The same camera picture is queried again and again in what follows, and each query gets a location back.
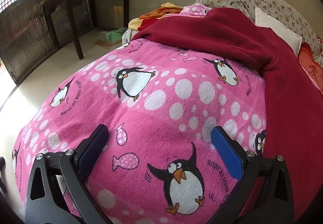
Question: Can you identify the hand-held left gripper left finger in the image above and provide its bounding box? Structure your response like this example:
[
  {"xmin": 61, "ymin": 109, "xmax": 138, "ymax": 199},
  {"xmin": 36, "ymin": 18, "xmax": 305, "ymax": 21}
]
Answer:
[{"xmin": 24, "ymin": 124, "xmax": 111, "ymax": 224}]

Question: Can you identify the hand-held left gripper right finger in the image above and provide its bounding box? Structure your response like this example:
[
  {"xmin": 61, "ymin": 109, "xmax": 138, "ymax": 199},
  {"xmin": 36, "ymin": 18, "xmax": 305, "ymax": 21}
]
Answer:
[{"xmin": 211, "ymin": 126, "xmax": 294, "ymax": 224}]

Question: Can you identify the dark red knit garment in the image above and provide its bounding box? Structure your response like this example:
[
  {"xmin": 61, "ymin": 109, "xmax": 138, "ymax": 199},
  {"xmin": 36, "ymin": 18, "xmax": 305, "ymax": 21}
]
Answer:
[{"xmin": 131, "ymin": 7, "xmax": 323, "ymax": 224}]

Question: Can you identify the pink penguin printed blanket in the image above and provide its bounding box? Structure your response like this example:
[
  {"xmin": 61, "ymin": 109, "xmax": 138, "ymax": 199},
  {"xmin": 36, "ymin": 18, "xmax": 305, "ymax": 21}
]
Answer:
[{"xmin": 11, "ymin": 3, "xmax": 268, "ymax": 224}]

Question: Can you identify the green plastic bag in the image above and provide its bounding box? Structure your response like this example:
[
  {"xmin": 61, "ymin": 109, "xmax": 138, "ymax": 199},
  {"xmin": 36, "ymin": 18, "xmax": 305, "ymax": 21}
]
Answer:
[{"xmin": 105, "ymin": 28, "xmax": 128, "ymax": 44}]

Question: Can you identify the red cushion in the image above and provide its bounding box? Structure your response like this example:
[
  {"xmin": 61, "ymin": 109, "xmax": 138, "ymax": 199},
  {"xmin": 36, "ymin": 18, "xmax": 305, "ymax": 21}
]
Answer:
[{"xmin": 297, "ymin": 42, "xmax": 323, "ymax": 88}]

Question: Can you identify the metal grille door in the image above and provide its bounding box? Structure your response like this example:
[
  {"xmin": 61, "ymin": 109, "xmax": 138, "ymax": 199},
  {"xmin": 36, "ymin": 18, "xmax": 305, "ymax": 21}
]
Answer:
[{"xmin": 0, "ymin": 0, "xmax": 86, "ymax": 83}]

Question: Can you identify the white pillow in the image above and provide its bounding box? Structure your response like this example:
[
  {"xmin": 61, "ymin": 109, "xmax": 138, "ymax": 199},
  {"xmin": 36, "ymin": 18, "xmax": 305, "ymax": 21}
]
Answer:
[{"xmin": 254, "ymin": 7, "xmax": 303, "ymax": 55}]

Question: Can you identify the orange yellow cloth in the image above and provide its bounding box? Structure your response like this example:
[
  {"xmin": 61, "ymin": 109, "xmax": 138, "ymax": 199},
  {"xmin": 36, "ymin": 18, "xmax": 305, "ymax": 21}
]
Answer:
[{"xmin": 129, "ymin": 2, "xmax": 185, "ymax": 31}]

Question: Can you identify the floral quilt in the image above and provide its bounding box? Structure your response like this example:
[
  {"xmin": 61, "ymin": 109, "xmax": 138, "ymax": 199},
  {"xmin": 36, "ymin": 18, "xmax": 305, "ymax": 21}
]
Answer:
[{"xmin": 195, "ymin": 0, "xmax": 323, "ymax": 53}]

